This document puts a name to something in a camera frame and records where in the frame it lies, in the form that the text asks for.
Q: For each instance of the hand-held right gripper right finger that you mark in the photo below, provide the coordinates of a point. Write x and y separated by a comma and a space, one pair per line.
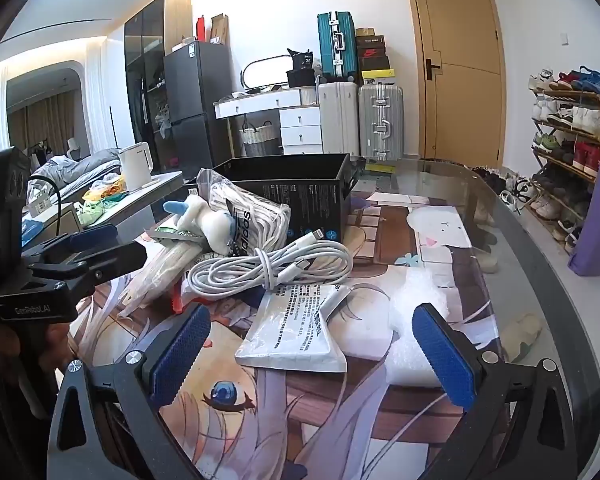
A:
445, 355

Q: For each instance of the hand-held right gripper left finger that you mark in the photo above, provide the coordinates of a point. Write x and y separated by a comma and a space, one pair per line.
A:
180, 355

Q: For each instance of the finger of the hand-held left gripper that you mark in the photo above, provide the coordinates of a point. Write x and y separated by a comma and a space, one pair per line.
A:
110, 260
95, 237

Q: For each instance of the long green label packet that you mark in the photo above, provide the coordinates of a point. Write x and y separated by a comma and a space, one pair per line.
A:
150, 270

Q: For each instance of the white and blue plush toy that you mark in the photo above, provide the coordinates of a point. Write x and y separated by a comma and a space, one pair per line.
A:
212, 225

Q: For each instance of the black cardboard box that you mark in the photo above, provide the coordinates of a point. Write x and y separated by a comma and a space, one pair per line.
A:
305, 195

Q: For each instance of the yellow snack bags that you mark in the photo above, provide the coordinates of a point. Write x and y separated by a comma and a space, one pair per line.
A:
107, 190

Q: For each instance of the small red packet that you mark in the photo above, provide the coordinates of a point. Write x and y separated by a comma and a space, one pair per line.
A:
180, 300

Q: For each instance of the grey side table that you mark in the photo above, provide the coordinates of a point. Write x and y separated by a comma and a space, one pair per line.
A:
145, 195

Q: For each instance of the white bubble wrap sheet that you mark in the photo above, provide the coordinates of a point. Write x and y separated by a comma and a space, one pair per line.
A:
415, 290

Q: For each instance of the bed with grey bedding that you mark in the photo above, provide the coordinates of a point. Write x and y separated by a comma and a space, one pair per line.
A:
70, 170

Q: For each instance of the white electric kettle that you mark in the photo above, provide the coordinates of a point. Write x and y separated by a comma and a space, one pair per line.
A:
136, 165

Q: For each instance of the white printed flat packet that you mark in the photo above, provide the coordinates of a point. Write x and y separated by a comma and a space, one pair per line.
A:
290, 335

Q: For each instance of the beige slipper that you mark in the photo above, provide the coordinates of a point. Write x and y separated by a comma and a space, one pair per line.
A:
490, 240

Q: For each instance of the printed cartoon desk mat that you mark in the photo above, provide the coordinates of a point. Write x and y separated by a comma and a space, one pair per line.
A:
380, 240

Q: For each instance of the bagged white striped socks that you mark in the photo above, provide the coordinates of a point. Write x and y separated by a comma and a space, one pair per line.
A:
255, 210

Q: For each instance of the black refrigerator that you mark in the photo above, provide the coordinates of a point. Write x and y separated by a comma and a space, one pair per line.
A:
195, 100

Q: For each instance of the pile of shoes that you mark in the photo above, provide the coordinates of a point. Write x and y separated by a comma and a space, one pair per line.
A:
500, 182

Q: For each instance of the woven laundry basket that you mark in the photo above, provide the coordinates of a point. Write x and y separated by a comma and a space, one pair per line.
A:
259, 140

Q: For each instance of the dark glass door cabinet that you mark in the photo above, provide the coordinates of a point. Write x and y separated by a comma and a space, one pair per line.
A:
150, 50

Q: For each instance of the purple bag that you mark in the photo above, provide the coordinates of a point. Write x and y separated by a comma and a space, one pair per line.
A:
595, 220

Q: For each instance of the white dressing table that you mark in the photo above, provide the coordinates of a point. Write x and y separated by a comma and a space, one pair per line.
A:
260, 102

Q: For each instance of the white drawer unit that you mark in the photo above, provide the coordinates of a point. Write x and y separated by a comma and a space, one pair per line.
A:
301, 132

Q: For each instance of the oval table mirror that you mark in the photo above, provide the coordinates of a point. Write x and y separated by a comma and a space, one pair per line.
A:
265, 72

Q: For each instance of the silver hard suitcase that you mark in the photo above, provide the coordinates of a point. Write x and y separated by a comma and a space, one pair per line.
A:
381, 120

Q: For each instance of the shoe rack with shoes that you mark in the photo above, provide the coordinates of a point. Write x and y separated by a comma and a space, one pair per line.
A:
570, 130

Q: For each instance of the white hard suitcase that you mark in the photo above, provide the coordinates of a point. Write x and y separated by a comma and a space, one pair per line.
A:
337, 120

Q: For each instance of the black bag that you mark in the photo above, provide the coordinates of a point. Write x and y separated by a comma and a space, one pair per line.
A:
300, 67

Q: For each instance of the yellow shoe box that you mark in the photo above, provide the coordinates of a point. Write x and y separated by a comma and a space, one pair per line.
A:
378, 77

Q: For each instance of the wooden door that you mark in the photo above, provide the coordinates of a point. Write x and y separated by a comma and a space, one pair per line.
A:
460, 60

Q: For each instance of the black shoe box red logo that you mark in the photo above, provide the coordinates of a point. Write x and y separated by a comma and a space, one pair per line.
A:
371, 59

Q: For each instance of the teal hard suitcase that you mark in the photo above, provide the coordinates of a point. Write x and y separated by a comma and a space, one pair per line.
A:
336, 45

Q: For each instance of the dark shoe box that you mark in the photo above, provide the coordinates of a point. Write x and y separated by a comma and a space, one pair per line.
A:
370, 37

